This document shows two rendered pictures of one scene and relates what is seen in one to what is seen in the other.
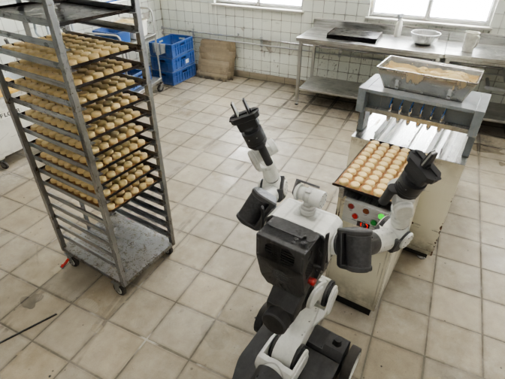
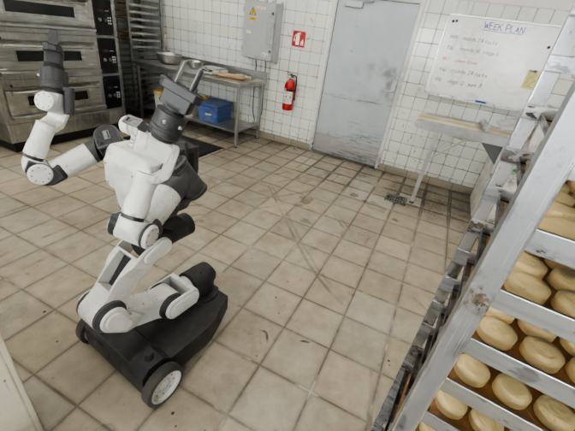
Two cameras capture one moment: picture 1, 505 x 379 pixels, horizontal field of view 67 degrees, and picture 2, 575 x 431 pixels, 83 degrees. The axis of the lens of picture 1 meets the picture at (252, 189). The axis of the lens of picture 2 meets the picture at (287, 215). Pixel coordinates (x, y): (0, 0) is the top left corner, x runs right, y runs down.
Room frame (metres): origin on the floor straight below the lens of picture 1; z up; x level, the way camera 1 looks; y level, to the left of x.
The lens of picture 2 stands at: (2.35, 0.30, 1.58)
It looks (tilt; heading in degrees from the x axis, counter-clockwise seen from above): 30 degrees down; 176
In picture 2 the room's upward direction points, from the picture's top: 9 degrees clockwise
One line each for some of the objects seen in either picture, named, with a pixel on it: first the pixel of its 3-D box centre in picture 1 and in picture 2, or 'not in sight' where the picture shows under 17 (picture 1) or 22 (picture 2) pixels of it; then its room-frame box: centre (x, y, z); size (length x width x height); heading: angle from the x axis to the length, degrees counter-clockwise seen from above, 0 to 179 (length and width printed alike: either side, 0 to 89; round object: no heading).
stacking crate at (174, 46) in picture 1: (171, 46); not in sight; (6.02, 1.24, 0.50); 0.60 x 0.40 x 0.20; 157
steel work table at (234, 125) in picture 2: not in sight; (198, 97); (-2.91, -0.95, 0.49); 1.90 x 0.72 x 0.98; 65
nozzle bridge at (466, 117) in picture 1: (417, 116); not in sight; (2.30, -1.06, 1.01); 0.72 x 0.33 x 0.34; 57
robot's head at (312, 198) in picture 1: (310, 198); (135, 131); (1.15, -0.22, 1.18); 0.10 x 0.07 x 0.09; 56
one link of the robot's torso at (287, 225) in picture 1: (297, 247); (154, 177); (1.11, -0.18, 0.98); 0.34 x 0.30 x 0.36; 56
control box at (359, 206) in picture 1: (365, 216); not in sight; (1.57, -0.59, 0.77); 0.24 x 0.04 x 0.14; 57
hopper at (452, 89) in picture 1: (427, 79); not in sight; (2.30, -1.06, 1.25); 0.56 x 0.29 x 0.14; 57
